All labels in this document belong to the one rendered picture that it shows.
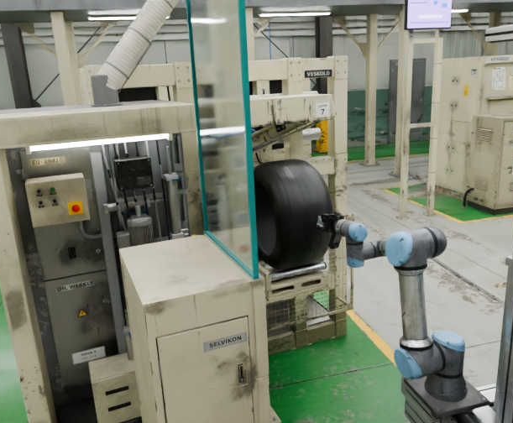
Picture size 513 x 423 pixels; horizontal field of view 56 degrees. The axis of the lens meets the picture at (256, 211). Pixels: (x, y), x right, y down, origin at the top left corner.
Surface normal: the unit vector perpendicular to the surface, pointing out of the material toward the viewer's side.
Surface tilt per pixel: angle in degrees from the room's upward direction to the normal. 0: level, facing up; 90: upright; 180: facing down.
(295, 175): 33
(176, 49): 90
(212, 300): 90
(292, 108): 90
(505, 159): 90
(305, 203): 65
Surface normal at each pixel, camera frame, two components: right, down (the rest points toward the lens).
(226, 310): 0.39, 0.24
